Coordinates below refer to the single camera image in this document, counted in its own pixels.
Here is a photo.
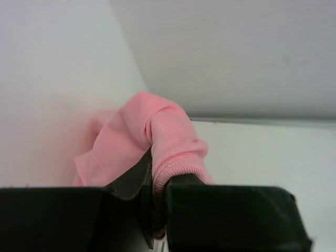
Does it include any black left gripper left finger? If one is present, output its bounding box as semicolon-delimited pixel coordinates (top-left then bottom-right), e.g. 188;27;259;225
1;151;154;251

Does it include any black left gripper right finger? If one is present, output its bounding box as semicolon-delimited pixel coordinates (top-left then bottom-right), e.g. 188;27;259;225
165;175;313;251

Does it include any pink t shirt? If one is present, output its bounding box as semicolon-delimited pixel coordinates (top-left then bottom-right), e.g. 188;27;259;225
72;90;216;200

